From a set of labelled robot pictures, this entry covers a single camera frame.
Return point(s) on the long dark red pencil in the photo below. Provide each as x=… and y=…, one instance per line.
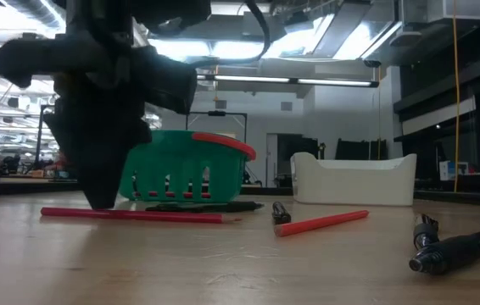
x=159, y=217

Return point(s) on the small black gantry frame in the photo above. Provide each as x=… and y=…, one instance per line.
x=216, y=113

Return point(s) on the long ceiling light strip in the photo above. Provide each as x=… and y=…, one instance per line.
x=265, y=79

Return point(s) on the white ceiling unit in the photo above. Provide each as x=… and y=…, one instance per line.
x=456, y=10

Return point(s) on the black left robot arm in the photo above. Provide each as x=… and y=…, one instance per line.
x=138, y=12

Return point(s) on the bright ceiling light panel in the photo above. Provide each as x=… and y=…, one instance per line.
x=223, y=48

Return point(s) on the white plastic bin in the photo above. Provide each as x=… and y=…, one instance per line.
x=350, y=182

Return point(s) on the orange pencil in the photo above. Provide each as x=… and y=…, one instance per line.
x=322, y=223

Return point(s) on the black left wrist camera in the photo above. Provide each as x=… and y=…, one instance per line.
x=168, y=80

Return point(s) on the background work table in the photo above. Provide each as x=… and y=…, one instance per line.
x=19, y=186

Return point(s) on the white and blue box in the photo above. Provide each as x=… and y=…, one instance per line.
x=448, y=170

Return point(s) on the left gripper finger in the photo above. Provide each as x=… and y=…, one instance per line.
x=100, y=161

